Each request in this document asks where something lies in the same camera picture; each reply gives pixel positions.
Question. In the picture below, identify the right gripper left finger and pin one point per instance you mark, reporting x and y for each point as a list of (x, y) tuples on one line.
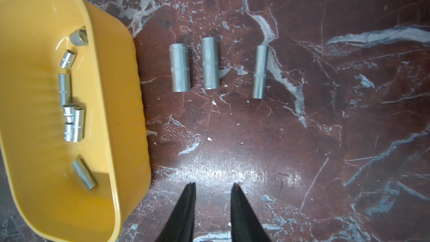
[(180, 225)]

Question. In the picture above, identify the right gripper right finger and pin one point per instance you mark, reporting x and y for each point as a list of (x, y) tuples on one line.
[(245, 226)]

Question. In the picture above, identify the yellow plastic storage box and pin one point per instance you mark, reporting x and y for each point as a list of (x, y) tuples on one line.
[(47, 191)]

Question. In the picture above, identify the silver deep socket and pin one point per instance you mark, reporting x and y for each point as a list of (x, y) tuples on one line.
[(179, 64)]

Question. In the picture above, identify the large silver socket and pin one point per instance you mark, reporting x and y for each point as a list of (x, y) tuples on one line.
[(210, 63)]

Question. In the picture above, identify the small silver socket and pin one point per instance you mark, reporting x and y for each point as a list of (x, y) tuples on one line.
[(68, 59)]

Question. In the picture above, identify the short silver socket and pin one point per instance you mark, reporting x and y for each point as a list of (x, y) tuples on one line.
[(79, 37)]

